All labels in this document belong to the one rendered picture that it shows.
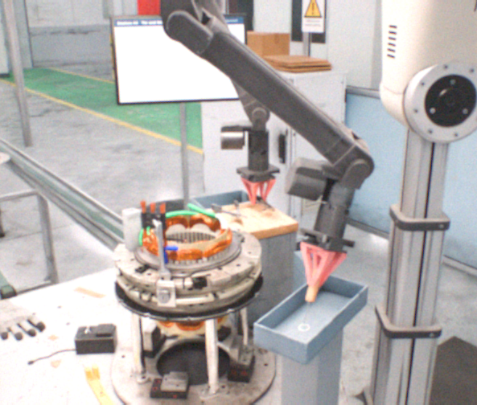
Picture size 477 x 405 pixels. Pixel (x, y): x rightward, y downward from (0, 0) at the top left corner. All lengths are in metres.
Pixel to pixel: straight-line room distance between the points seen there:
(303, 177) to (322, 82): 2.55
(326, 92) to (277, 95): 2.65
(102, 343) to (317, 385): 0.59
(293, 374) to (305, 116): 0.49
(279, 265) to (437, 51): 0.69
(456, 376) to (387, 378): 1.41
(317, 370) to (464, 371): 1.77
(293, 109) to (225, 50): 0.15
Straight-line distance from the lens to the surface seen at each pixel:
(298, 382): 1.11
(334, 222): 1.00
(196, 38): 0.84
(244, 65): 0.89
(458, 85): 1.08
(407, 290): 1.25
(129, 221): 1.19
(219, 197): 1.64
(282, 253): 1.44
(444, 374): 2.74
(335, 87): 3.60
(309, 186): 0.98
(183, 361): 1.39
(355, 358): 2.77
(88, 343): 1.44
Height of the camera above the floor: 1.60
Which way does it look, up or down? 20 degrees down
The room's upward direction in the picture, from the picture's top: 1 degrees counter-clockwise
